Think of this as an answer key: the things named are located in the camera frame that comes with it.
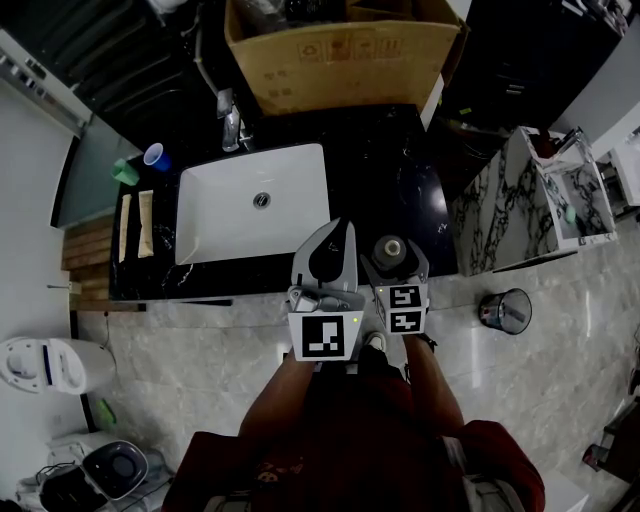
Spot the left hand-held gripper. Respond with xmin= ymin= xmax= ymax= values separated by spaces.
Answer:
xmin=286 ymin=218 xmax=366 ymax=362

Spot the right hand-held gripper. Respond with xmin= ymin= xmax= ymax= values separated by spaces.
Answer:
xmin=360 ymin=239 xmax=432 ymax=336

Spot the small clear glass bottle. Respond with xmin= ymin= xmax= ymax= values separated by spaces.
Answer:
xmin=372 ymin=234 xmax=416 ymax=281

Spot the person's right forearm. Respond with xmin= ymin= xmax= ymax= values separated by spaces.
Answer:
xmin=402 ymin=333 xmax=466 ymax=436

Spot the person's left forearm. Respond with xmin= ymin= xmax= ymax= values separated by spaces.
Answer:
xmin=238 ymin=349 xmax=321 ymax=441

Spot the white rectangular sink basin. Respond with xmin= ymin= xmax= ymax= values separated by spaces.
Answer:
xmin=174 ymin=142 xmax=332 ymax=266

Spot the marble-pattern vanity cabinet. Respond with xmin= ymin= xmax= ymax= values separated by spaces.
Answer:
xmin=451 ymin=125 xmax=619 ymax=278

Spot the black marble counter table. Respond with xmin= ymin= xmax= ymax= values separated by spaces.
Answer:
xmin=108 ymin=103 xmax=460 ymax=303

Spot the tall chrome faucet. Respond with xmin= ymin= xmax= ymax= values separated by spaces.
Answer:
xmin=216 ymin=88 xmax=251 ymax=153

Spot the person's red shirt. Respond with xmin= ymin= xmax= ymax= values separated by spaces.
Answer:
xmin=160 ymin=359 xmax=546 ymax=512

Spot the beige tube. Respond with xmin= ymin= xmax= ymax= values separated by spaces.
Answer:
xmin=137 ymin=189 xmax=155 ymax=259

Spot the large cardboard box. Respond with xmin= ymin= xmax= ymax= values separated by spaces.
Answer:
xmin=224 ymin=0 xmax=470 ymax=117

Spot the thin beige packet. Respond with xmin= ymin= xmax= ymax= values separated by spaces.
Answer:
xmin=118 ymin=193 xmax=133 ymax=263

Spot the blue plastic cup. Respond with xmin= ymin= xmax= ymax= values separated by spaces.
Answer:
xmin=142 ymin=142 xmax=173 ymax=173

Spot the slim angled chrome faucet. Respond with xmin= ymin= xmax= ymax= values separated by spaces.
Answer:
xmin=554 ymin=127 xmax=586 ymax=156

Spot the green plastic cup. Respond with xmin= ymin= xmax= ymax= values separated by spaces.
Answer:
xmin=110 ymin=157 xmax=141 ymax=187

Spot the wooden pallet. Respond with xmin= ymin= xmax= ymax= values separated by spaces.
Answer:
xmin=60 ymin=214 xmax=147 ymax=313

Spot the black ribbed metal appliance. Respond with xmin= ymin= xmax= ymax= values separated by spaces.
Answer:
xmin=0 ymin=0 xmax=166 ymax=96
xmin=89 ymin=39 xmax=226 ymax=166

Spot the black cabinet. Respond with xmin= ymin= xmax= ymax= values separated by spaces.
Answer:
xmin=439 ymin=0 xmax=631 ymax=131

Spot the green item on floor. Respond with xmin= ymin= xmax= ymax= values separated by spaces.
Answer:
xmin=94 ymin=398 xmax=118 ymax=426

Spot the white toilet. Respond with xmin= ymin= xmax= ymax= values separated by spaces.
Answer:
xmin=0 ymin=336 xmax=117 ymax=395

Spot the white plastic appliance panel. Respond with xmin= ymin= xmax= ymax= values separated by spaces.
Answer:
xmin=147 ymin=0 xmax=201 ymax=16

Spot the white framed door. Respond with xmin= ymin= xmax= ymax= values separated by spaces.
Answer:
xmin=0 ymin=29 xmax=94 ymax=136

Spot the black wire mesh bin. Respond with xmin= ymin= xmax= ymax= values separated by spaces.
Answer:
xmin=478 ymin=287 xmax=533 ymax=335

